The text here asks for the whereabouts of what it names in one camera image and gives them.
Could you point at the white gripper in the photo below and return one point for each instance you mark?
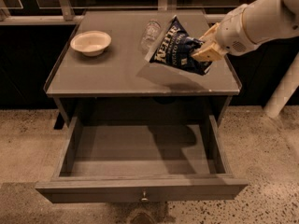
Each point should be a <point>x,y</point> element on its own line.
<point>231,32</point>

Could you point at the blue chip bag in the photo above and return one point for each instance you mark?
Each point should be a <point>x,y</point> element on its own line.
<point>174,47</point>

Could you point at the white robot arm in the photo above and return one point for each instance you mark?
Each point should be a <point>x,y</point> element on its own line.
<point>261,40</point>

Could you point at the grey cabinet counter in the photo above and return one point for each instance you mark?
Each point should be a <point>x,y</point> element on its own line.
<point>123,71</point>

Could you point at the open grey top drawer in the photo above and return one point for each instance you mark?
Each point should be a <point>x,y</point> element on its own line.
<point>113,161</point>

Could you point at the metal drawer knob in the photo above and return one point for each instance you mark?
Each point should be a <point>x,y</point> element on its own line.
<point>144,197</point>

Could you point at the clear plastic water bottle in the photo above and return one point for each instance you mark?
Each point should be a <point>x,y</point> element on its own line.
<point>150,34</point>

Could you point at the white paper bowl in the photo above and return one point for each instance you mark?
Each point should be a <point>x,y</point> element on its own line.
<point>91,43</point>

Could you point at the metal railing frame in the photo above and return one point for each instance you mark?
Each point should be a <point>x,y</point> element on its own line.
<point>149,3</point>

